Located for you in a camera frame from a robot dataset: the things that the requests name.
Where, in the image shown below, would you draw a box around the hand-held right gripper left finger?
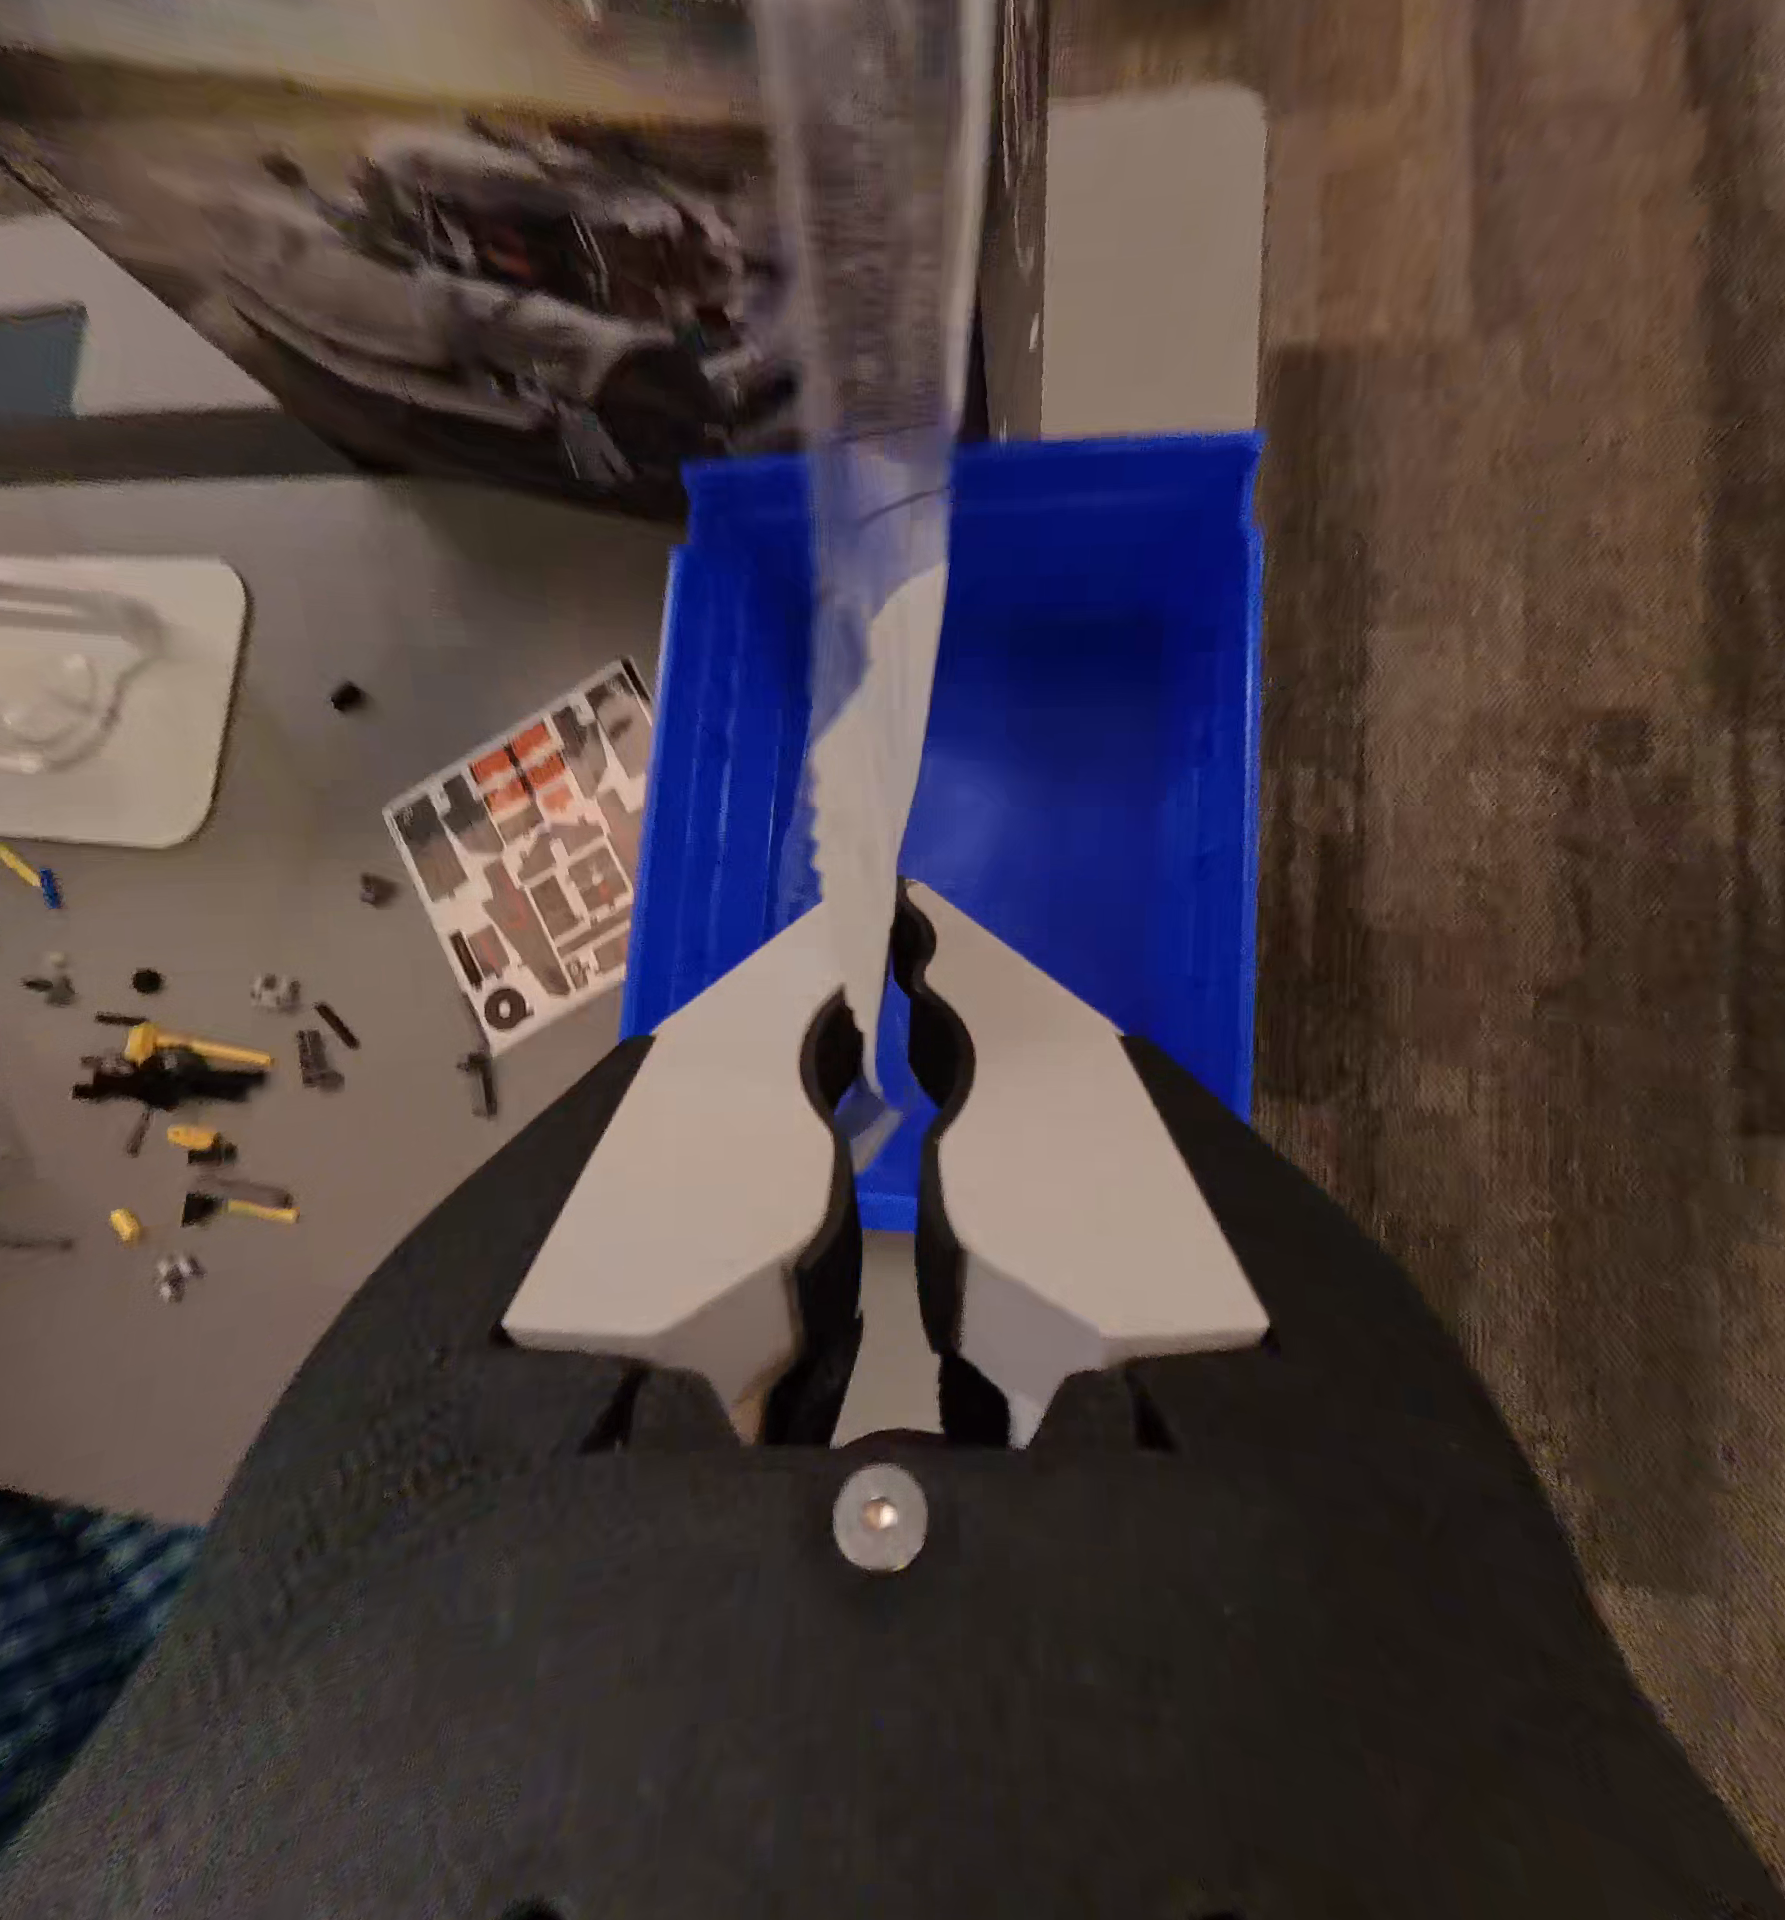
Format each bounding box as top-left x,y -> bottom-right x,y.
502,896 -> 869,1447

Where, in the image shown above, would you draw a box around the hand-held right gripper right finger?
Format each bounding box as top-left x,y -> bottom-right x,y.
886,882 -> 1274,1447

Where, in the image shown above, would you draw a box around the long clear plastic bag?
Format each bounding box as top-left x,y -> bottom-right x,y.
753,0 -> 1052,1179

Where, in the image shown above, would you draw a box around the blue plastic bin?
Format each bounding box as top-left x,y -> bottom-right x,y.
622,428 -> 1269,1236

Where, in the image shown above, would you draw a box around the lego sticker sheet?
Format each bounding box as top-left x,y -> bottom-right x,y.
381,660 -> 658,1051

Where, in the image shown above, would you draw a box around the scattered small lego pieces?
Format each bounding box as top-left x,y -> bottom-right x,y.
0,683 -> 502,1309

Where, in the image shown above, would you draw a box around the lego box with car print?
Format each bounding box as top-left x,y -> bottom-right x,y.
0,0 -> 1052,527

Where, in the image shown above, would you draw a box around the dull blue box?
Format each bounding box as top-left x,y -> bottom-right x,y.
0,306 -> 88,419

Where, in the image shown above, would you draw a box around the white square base plate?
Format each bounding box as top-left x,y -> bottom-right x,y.
0,555 -> 251,850

